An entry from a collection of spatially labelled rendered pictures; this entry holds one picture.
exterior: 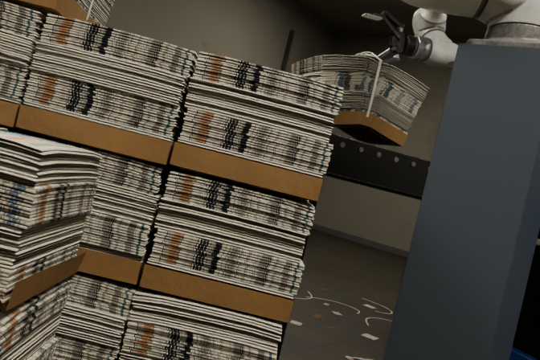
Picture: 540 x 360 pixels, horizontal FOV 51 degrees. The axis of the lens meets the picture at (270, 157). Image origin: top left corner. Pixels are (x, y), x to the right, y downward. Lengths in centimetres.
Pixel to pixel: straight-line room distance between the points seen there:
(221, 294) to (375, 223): 675
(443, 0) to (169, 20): 488
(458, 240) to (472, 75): 34
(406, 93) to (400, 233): 573
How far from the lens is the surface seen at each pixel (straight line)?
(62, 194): 90
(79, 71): 110
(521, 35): 127
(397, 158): 182
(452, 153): 121
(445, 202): 120
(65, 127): 110
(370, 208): 782
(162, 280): 107
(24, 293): 87
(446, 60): 220
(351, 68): 188
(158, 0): 591
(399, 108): 195
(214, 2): 647
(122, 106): 108
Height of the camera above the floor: 64
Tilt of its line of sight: 2 degrees up
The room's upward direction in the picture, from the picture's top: 14 degrees clockwise
